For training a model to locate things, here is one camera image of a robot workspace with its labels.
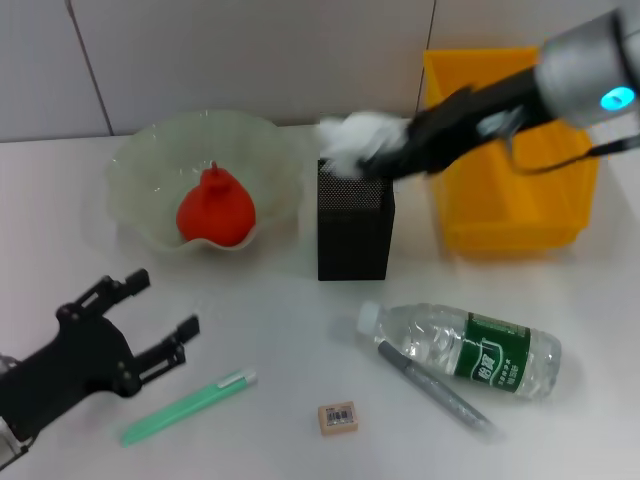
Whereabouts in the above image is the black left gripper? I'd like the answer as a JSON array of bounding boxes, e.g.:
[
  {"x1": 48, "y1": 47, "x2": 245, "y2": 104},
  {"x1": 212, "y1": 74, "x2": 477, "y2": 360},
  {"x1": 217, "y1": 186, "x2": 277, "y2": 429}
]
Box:
[{"x1": 0, "y1": 268, "x2": 201, "y2": 442}]

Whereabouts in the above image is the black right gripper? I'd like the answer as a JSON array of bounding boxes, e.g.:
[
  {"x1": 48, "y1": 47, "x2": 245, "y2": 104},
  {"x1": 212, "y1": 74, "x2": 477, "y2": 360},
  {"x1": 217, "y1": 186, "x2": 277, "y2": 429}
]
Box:
[{"x1": 361, "y1": 64, "x2": 546, "y2": 180}]

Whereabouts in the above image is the white paper ball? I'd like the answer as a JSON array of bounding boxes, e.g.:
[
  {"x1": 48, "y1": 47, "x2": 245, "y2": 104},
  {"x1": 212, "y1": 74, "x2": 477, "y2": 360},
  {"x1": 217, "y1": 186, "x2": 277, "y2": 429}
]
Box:
[{"x1": 318, "y1": 110, "x2": 412, "y2": 179}]

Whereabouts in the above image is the green pen white tip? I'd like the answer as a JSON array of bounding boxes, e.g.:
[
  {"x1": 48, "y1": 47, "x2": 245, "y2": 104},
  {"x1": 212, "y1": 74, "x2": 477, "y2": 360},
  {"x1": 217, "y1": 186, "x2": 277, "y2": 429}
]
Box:
[{"x1": 119, "y1": 368, "x2": 259, "y2": 448}]

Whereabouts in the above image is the red-orange toy orange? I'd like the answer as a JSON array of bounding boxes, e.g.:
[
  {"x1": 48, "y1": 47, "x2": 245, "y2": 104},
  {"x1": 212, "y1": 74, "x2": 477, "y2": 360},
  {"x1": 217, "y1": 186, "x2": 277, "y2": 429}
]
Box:
[{"x1": 175, "y1": 160, "x2": 257, "y2": 247}]

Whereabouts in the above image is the clear water bottle green label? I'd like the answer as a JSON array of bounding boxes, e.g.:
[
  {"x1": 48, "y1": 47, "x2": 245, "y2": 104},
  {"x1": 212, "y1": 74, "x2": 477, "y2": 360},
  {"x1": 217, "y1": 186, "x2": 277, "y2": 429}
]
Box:
[{"x1": 355, "y1": 300, "x2": 562, "y2": 401}]

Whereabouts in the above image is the black mesh pen holder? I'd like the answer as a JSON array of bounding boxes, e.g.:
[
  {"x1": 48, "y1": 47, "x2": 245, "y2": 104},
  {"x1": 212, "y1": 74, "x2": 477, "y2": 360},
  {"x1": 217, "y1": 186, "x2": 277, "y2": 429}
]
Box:
[{"x1": 316, "y1": 156, "x2": 396, "y2": 282}]

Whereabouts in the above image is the pale green glass fruit plate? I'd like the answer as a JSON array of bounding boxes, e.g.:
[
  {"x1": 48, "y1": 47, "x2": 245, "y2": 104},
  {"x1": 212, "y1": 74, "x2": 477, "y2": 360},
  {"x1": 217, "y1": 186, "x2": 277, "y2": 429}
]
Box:
[{"x1": 103, "y1": 109, "x2": 307, "y2": 254}]

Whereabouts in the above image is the beige eraser with barcode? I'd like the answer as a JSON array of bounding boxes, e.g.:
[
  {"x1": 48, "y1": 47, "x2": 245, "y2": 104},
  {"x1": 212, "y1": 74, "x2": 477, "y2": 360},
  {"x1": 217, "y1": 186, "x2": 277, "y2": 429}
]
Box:
[{"x1": 317, "y1": 401, "x2": 360, "y2": 437}]

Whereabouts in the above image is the grey marker pen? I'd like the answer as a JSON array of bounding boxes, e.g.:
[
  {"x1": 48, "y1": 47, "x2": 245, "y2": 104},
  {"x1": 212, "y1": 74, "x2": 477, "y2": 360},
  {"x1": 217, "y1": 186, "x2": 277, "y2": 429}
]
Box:
[{"x1": 377, "y1": 341, "x2": 501, "y2": 444}]

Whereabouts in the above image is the yellow plastic bin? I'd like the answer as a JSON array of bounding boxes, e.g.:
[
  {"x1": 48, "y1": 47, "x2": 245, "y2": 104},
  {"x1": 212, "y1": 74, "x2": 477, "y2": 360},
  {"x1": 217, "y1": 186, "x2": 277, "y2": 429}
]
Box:
[{"x1": 422, "y1": 46, "x2": 600, "y2": 253}]

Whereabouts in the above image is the right gripper cable with connector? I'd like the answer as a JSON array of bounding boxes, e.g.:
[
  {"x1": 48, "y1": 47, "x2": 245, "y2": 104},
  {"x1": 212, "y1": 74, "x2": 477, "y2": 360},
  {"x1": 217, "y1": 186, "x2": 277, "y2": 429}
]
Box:
[{"x1": 504, "y1": 132, "x2": 632, "y2": 176}]

